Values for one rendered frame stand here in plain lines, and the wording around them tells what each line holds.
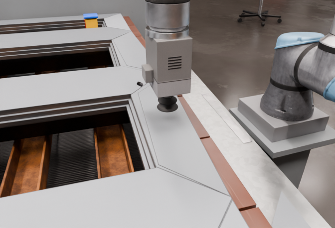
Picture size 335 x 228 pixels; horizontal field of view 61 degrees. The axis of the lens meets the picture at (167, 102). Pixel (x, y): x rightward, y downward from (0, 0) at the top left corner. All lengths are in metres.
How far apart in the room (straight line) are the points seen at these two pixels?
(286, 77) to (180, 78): 0.40
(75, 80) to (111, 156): 0.22
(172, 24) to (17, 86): 0.48
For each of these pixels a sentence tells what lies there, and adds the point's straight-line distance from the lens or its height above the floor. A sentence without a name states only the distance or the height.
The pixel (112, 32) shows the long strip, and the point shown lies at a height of 0.85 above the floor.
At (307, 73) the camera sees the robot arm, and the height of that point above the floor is 0.89.
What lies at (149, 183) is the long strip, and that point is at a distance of 0.45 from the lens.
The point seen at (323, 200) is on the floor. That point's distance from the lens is 1.75.
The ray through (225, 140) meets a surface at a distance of 0.83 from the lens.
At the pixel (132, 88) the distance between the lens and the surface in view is 0.72.
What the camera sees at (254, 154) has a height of 0.68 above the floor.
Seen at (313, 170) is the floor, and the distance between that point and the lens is 1.91.
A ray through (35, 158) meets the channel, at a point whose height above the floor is 0.68.
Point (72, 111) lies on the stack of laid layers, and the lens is 0.70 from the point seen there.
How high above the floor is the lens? 1.18
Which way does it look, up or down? 30 degrees down
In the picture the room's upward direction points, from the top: straight up
